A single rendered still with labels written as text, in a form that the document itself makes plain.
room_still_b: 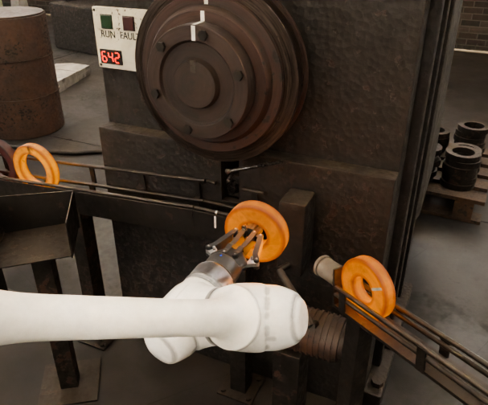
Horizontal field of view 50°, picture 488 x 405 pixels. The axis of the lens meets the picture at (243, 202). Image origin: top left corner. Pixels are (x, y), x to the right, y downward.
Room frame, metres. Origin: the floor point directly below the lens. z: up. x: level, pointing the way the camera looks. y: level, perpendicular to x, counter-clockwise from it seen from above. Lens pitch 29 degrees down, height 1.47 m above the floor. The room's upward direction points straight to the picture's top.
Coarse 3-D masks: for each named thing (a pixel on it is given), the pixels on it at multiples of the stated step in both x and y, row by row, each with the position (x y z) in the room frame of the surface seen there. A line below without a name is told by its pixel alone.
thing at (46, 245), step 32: (64, 192) 1.44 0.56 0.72; (0, 224) 1.40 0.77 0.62; (32, 224) 1.42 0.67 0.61; (64, 224) 1.43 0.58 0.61; (0, 256) 1.27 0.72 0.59; (32, 256) 1.26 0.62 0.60; (64, 256) 1.25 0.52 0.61; (64, 352) 1.30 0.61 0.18; (64, 384) 1.30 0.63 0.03; (96, 384) 1.32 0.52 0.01
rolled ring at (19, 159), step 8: (32, 144) 1.65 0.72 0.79; (16, 152) 1.66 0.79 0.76; (24, 152) 1.65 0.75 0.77; (32, 152) 1.63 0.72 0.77; (40, 152) 1.62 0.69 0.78; (48, 152) 1.64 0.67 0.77; (16, 160) 1.67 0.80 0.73; (24, 160) 1.68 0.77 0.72; (40, 160) 1.62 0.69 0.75; (48, 160) 1.61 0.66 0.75; (16, 168) 1.67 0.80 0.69; (24, 168) 1.68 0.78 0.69; (48, 168) 1.61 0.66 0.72; (56, 168) 1.62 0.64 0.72; (24, 176) 1.66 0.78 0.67; (32, 176) 1.68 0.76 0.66; (48, 176) 1.61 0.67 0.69; (56, 176) 1.61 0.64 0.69
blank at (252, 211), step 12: (240, 204) 1.05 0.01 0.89; (252, 204) 1.03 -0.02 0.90; (264, 204) 1.03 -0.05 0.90; (228, 216) 1.04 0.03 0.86; (240, 216) 1.03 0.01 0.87; (252, 216) 1.02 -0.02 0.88; (264, 216) 1.01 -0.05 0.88; (276, 216) 1.01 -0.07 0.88; (228, 228) 1.05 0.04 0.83; (240, 228) 1.03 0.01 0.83; (264, 228) 1.01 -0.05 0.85; (276, 228) 0.99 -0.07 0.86; (288, 228) 1.02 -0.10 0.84; (264, 240) 1.04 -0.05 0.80; (276, 240) 1.00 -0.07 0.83; (288, 240) 1.01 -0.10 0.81; (264, 252) 1.01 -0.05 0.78; (276, 252) 1.00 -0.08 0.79
